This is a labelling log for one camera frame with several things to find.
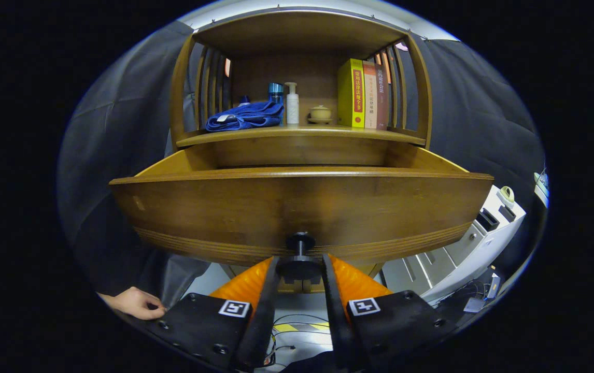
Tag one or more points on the yellow saucer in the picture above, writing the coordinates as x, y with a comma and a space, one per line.
320, 121

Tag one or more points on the small white blue-capped bottle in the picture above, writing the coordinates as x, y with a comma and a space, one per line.
244, 100

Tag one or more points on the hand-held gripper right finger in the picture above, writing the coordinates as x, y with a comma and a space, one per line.
336, 321

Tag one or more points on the white pump bottle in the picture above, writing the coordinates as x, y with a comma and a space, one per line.
292, 109

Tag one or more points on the wooden countertop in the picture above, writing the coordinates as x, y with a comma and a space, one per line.
328, 133

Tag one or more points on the wooden drawer with black knob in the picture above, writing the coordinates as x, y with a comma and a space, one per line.
297, 207

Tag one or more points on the white round device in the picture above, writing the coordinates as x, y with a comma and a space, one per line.
541, 186

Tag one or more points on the small pale green tape dispenser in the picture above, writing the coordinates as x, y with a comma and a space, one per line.
507, 194

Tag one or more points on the small grey box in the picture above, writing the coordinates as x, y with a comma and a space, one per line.
473, 304

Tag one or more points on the black backdrop cloth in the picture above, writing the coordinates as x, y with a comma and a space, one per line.
110, 155

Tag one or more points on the teal bottle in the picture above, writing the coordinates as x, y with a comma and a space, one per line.
276, 93

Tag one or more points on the white side cabinet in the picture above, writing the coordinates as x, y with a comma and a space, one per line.
457, 254

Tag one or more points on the yellow black floor tape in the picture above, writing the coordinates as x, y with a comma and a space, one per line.
289, 327

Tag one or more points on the wooden cabinet with slatted sides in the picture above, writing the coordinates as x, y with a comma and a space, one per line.
297, 36

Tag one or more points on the blue folded towel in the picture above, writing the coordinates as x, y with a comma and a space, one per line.
248, 116

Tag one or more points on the orange and white book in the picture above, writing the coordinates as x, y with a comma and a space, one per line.
370, 98

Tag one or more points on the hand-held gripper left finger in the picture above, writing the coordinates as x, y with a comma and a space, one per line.
263, 321

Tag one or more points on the brown book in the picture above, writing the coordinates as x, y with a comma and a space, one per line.
382, 98

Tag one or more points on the thick yellow book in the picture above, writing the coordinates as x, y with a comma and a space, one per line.
350, 93

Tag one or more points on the white charger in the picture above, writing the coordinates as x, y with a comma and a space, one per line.
494, 286

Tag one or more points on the yellow lidded teacup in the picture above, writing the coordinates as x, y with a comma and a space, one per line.
321, 112

